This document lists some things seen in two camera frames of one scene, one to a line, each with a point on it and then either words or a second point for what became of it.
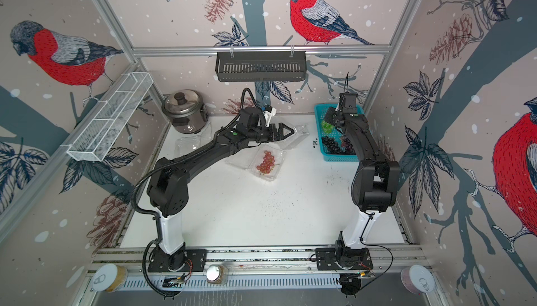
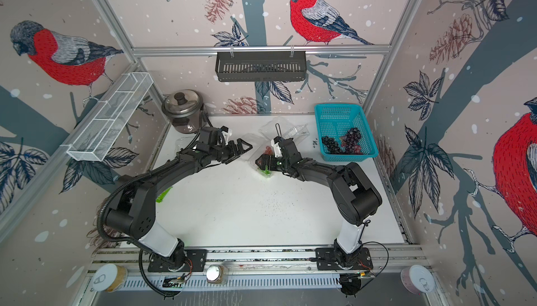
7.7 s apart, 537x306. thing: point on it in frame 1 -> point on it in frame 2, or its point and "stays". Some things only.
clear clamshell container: (296, 130) stays
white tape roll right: (417, 279) stays
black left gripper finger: (280, 130) -> (240, 147)
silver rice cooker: (187, 112) stays
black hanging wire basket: (262, 67) stays
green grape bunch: (327, 128) -> (266, 171)
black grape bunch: (332, 145) stays
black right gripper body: (334, 115) -> (287, 164)
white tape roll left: (110, 277) stays
